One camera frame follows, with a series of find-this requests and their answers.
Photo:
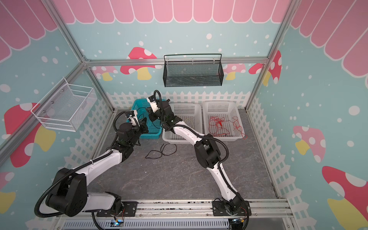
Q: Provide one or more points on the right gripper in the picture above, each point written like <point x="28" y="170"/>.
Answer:
<point x="154" y="114"/>

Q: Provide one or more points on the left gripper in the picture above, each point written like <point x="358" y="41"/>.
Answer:
<point x="143" y="123"/>

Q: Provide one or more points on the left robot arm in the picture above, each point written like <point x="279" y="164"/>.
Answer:
<point x="68" y="194"/>

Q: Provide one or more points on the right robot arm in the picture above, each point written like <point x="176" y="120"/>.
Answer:
<point x="210" y="152"/>

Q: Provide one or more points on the teal plastic basket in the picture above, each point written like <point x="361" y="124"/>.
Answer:
<point x="154" y="128"/>

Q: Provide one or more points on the middle white plastic basket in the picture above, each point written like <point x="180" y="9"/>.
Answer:
<point x="191" y="114"/>

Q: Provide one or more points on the white plastic basket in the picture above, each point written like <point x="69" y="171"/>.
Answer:
<point x="191" y="114"/>
<point x="222" y="120"/>

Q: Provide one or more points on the right white plastic basket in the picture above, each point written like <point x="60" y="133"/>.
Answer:
<point x="222" y="120"/>

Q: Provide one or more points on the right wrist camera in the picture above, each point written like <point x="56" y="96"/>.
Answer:
<point x="153" y="105"/>

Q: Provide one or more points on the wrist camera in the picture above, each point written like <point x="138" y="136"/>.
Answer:
<point x="153" y="105"/>
<point x="132" y="117"/>

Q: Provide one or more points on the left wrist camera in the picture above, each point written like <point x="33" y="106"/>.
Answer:
<point x="132" y="117"/>

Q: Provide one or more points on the black wire mesh wall basket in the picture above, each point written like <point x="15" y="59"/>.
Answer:
<point x="193" y="70"/>

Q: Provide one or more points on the white wire mesh wall basket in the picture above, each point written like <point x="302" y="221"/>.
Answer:
<point x="65" y="107"/>

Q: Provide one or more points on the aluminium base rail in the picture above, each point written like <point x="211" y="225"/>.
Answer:
<point x="192" y="214"/>

